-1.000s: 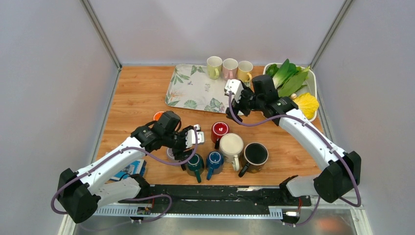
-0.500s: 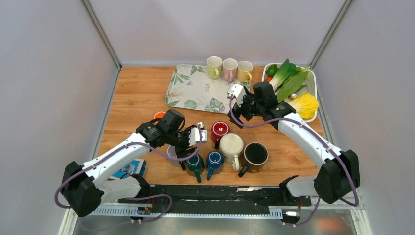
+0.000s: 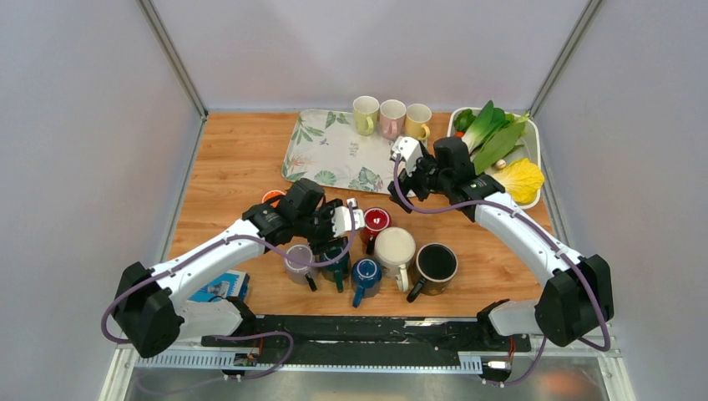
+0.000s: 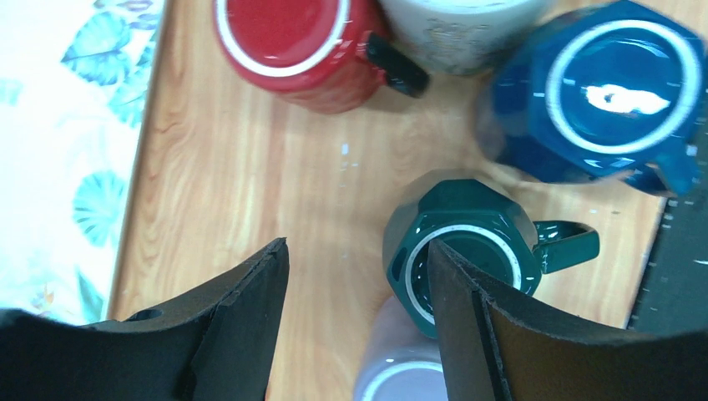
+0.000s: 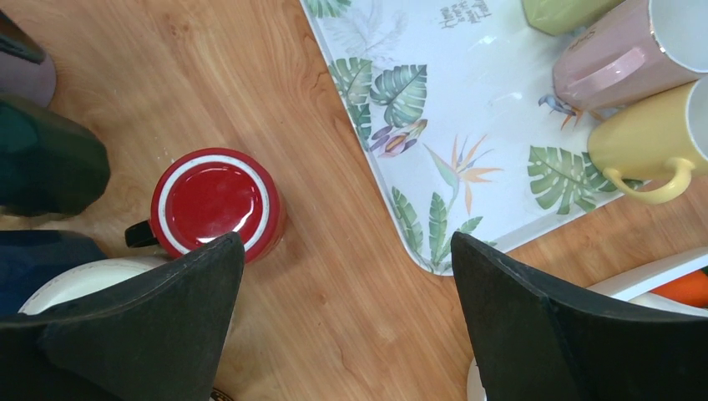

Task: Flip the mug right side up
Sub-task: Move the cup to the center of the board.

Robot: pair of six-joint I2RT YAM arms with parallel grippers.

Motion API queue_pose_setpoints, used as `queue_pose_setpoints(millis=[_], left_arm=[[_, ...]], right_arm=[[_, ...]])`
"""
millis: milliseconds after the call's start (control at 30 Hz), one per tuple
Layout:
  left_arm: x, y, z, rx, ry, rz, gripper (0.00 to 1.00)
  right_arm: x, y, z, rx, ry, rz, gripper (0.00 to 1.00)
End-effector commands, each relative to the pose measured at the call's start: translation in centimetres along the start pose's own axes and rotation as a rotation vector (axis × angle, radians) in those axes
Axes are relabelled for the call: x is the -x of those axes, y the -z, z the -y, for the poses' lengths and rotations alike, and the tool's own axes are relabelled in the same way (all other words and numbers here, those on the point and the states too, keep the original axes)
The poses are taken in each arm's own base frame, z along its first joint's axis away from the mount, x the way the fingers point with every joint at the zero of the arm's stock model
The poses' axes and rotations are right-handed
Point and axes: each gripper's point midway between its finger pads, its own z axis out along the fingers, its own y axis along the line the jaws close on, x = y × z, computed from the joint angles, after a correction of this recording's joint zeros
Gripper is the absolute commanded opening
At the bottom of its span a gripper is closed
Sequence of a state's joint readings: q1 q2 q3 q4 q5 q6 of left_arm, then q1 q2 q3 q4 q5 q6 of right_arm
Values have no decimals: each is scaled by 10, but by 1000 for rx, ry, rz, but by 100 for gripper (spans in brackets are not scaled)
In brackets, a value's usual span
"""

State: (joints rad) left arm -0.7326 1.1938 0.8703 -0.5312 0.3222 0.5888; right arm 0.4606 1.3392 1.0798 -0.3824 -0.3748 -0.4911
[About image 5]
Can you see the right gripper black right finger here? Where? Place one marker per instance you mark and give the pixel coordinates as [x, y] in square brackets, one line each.
[538, 337]

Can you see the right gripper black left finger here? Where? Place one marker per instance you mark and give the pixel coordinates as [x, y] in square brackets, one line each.
[155, 336]

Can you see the blue mug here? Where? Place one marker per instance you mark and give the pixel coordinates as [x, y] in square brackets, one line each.
[31, 258]

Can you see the teal mug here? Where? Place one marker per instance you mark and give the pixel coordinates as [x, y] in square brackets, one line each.
[50, 165]

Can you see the pale yellow mug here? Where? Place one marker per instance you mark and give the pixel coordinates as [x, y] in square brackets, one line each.
[653, 149]

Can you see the pink mug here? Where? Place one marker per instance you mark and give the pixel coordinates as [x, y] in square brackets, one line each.
[638, 49]

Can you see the light green faceted mug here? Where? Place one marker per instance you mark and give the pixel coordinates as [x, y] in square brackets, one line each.
[557, 17]

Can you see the cream cat pattern mug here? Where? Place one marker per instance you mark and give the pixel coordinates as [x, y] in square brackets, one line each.
[88, 278]

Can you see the red mug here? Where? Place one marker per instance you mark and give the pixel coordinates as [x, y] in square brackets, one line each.
[206, 194]

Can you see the mauve mug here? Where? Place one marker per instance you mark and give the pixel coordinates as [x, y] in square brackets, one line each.
[27, 70]

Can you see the white vegetable tub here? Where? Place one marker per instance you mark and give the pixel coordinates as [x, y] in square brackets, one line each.
[634, 286]

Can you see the orange toy pumpkin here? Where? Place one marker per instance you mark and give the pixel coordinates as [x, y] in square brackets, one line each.
[690, 289]

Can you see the leaf pattern tray mat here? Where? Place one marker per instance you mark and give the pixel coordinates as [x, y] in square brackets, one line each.
[454, 108]

